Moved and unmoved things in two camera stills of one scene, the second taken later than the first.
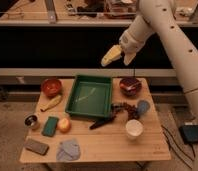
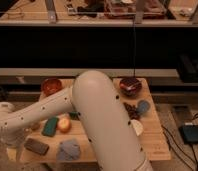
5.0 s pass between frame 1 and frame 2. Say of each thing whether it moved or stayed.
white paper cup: stayed
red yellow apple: stayed
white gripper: moved
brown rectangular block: stayed
